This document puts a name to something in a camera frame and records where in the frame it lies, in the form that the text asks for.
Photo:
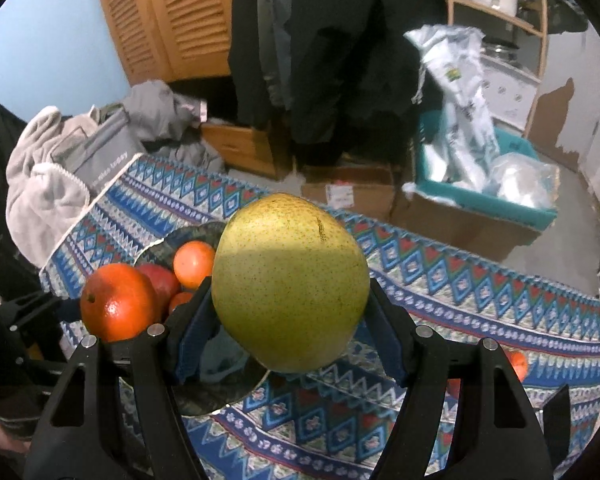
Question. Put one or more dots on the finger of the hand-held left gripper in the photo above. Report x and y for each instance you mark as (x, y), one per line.
(40, 310)

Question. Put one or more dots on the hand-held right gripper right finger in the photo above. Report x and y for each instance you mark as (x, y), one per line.
(390, 345)

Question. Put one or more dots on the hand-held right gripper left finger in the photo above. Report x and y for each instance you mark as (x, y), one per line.
(190, 350)

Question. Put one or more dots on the dark green marbled plate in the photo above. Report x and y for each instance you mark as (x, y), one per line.
(215, 395)

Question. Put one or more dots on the large red apple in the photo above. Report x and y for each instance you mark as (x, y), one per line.
(165, 282)

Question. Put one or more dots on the yellow-green pear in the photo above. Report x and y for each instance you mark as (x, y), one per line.
(290, 285)

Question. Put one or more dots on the small red apple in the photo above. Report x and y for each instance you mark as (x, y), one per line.
(454, 387)

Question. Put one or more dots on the blue patterned blanket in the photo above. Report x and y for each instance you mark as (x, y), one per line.
(330, 410)

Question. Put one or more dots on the white fleece blanket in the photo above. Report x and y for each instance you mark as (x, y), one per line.
(35, 200)

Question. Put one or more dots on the large cardboard box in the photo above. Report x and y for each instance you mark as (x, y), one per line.
(455, 232)

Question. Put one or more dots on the labelled cardboard box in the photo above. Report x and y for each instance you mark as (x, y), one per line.
(370, 200)

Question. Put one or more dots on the black luggage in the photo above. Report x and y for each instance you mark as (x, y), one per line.
(0, 160)

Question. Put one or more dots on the teal plastic bin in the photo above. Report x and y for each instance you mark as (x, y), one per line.
(480, 205)

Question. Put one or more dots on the grey fabric bag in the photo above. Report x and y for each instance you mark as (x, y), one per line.
(105, 155)

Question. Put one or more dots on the clear plastic bag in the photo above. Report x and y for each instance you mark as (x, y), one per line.
(520, 180)

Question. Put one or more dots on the wooden drawer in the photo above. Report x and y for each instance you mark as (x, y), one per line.
(240, 145)

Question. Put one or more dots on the grey clothing pile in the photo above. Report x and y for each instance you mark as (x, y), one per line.
(155, 110)

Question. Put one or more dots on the white printed plastic bag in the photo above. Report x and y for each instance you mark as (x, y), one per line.
(460, 110)

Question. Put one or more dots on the black hanging coat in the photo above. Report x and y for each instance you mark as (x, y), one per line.
(355, 60)

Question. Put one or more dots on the wooden louvered cabinet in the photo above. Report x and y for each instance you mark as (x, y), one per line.
(180, 20)

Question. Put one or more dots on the grey hanging jacket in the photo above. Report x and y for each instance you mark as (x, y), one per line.
(277, 35)

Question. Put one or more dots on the dark grey cloth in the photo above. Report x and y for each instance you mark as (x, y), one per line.
(565, 10)

